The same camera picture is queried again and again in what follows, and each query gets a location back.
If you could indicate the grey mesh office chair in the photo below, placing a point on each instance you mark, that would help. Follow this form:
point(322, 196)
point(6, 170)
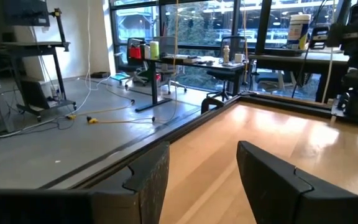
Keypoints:
point(169, 45)

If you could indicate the black equipment cart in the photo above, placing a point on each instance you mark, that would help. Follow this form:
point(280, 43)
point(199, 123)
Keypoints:
point(57, 62)

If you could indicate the black office chair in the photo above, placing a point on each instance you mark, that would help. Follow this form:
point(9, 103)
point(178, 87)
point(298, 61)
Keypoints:
point(135, 70)
point(238, 43)

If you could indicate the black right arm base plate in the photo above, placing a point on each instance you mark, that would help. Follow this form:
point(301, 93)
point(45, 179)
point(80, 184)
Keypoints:
point(353, 121)

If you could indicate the black support pole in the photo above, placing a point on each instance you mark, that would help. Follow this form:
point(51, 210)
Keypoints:
point(263, 28)

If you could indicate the yellow-green container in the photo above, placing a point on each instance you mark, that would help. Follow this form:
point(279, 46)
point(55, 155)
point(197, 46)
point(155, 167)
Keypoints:
point(154, 49)

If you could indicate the white mug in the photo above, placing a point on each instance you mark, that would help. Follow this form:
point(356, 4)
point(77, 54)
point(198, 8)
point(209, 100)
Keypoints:
point(239, 58)

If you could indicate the white wipes canister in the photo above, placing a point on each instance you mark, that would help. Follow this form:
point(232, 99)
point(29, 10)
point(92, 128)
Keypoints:
point(298, 31)

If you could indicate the teal flat object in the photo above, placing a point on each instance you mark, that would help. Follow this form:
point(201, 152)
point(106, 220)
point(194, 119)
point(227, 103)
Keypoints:
point(120, 76)

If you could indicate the white bottle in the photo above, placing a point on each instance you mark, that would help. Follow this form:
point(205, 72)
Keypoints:
point(226, 54)

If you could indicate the black office desk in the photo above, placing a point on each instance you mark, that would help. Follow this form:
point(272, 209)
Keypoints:
point(216, 67)

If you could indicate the black desk gadget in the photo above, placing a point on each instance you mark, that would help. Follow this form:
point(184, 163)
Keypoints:
point(319, 37)

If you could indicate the black monitor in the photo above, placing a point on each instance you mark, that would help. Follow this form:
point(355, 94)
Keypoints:
point(26, 12)

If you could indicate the grey desk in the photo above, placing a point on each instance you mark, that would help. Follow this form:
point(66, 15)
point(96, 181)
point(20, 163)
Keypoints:
point(291, 60)

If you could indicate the black floor box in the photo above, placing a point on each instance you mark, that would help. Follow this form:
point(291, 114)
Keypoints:
point(99, 74)

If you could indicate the black aluminium table frame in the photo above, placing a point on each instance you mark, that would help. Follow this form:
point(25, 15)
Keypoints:
point(291, 104)

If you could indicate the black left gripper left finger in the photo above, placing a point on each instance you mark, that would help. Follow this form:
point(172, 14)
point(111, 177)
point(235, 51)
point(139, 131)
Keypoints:
point(151, 186)

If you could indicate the red container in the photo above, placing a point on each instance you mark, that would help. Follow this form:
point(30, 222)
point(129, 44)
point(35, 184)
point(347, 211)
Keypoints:
point(135, 52)

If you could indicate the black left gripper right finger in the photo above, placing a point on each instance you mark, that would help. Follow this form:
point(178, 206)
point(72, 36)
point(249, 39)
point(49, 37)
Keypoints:
point(275, 193)

